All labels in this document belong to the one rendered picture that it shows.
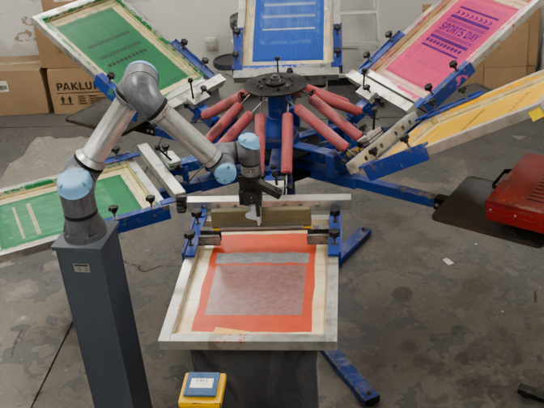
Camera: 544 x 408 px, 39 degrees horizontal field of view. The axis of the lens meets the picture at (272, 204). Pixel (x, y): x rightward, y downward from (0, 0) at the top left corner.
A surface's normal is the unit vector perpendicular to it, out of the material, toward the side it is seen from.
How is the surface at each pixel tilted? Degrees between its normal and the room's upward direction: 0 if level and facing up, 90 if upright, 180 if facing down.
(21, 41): 90
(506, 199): 0
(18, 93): 90
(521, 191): 0
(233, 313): 0
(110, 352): 90
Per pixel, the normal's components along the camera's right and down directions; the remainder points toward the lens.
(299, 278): -0.07, -0.87
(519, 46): -0.10, 0.31
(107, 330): -0.17, 0.50
